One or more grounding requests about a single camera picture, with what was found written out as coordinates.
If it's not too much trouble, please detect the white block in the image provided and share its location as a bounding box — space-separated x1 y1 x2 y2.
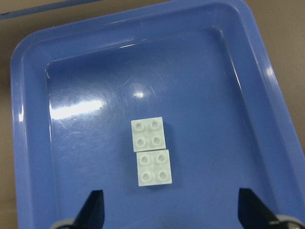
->
136 149 172 187
131 117 166 153

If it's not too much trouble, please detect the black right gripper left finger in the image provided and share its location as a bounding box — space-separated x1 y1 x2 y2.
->
73 190 105 229

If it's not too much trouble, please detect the blue plastic tray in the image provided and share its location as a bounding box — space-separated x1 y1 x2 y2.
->
10 0 305 229

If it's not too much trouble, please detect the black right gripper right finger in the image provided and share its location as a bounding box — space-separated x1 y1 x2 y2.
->
238 188 280 229

